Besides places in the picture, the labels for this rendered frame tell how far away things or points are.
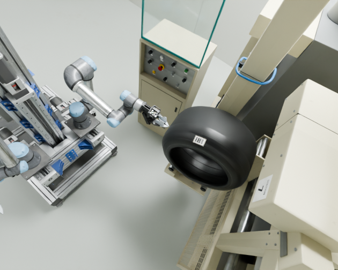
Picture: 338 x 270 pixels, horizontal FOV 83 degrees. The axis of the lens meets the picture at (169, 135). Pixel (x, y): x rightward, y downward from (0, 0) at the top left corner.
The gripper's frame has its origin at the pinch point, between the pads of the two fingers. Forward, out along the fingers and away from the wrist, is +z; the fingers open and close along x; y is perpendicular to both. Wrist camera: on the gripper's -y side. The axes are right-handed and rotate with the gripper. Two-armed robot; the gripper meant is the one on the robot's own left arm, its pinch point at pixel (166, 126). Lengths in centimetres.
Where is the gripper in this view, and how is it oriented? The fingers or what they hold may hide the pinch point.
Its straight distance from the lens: 126.0
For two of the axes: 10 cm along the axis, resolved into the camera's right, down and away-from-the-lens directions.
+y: 2.6, -4.1, -8.8
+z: 8.2, 5.6, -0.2
